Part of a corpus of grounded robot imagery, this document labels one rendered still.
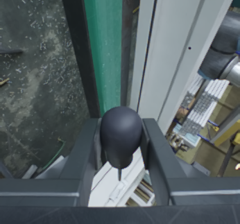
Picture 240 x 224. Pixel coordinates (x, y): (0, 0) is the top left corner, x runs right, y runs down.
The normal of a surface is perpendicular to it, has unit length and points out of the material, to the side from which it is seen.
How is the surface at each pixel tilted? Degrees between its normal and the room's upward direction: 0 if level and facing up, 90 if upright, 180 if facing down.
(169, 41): 90
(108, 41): 0
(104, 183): 90
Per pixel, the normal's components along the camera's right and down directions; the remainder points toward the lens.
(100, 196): 0.01, -0.59
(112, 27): 0.78, 0.51
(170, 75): -0.63, 0.62
